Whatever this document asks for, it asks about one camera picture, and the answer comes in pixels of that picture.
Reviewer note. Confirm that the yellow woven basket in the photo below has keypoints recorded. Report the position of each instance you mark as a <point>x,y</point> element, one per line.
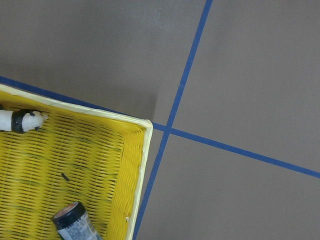
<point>83,154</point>

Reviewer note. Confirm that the black tape roll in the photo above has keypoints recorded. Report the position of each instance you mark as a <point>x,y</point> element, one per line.
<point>73,223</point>

